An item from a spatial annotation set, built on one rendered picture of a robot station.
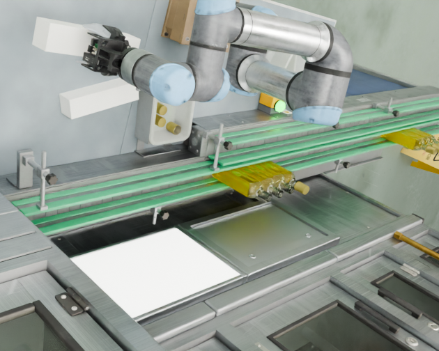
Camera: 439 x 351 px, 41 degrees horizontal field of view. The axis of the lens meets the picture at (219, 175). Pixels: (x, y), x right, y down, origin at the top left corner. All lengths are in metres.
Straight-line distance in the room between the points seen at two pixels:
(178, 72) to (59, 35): 0.34
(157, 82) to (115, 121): 0.85
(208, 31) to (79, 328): 0.60
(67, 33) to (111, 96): 0.52
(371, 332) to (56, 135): 1.09
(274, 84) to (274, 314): 0.65
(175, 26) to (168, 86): 0.83
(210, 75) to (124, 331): 0.53
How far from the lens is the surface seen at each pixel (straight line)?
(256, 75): 1.70
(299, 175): 2.55
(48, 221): 1.76
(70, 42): 1.35
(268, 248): 1.94
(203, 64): 1.18
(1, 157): 1.79
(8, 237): 1.18
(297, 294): 1.82
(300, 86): 1.48
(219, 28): 1.18
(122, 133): 1.97
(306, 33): 1.36
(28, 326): 1.00
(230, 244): 1.92
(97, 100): 1.80
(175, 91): 1.10
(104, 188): 1.80
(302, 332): 1.69
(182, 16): 1.89
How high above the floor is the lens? 2.25
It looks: 39 degrees down
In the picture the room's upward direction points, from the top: 120 degrees clockwise
